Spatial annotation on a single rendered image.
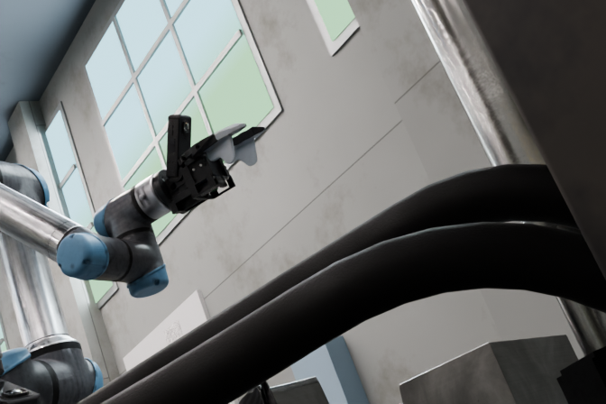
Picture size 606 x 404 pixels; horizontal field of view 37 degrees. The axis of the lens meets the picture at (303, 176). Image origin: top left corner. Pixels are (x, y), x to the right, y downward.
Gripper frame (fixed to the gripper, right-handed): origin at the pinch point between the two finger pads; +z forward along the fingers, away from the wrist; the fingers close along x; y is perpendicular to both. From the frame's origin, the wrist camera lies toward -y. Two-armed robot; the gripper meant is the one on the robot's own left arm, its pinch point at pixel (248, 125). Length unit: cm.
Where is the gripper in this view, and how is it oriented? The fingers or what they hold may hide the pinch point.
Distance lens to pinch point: 157.9
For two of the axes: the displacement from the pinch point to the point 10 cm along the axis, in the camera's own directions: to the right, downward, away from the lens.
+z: 8.1, -4.7, -3.6
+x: -4.3, -0.3, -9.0
